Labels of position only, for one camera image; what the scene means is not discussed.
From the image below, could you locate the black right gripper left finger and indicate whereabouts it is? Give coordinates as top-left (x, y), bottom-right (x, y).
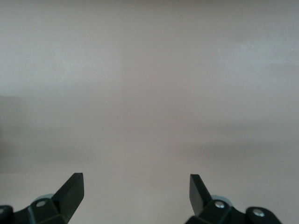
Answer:
top-left (0, 172), bottom-right (85, 224)

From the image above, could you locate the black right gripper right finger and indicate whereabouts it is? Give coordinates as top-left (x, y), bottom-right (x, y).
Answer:
top-left (185, 174), bottom-right (281, 224)

